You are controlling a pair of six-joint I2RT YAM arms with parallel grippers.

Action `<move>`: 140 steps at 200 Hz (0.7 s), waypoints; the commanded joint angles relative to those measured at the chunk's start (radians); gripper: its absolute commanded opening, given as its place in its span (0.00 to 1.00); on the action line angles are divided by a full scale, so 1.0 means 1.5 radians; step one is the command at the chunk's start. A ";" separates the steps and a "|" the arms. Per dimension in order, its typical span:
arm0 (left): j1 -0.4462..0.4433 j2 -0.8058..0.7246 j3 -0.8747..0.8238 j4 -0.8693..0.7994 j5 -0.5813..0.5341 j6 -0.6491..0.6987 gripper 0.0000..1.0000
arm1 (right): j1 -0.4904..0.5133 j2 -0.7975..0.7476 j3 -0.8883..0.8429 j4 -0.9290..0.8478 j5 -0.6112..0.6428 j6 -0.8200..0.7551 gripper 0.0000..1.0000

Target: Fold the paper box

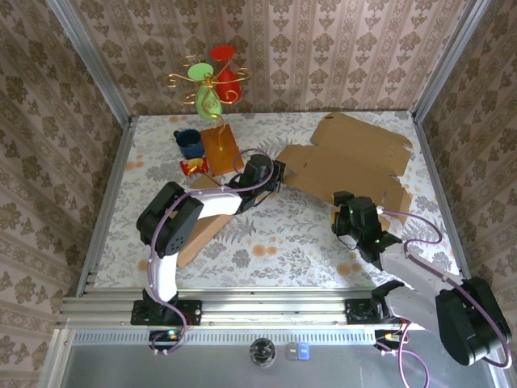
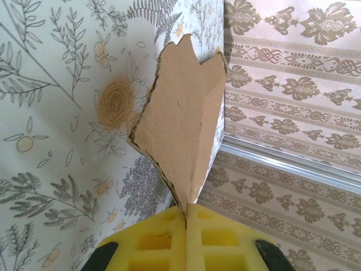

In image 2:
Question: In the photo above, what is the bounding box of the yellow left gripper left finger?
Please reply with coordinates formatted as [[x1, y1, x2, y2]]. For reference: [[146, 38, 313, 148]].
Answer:
[[86, 207, 189, 271]]

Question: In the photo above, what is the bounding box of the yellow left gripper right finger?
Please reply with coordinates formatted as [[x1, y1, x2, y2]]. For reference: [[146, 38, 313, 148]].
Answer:
[[185, 203, 292, 271]]

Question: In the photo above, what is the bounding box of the brown cardboard box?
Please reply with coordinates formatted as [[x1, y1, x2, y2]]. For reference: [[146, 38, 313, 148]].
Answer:
[[128, 33, 228, 220]]

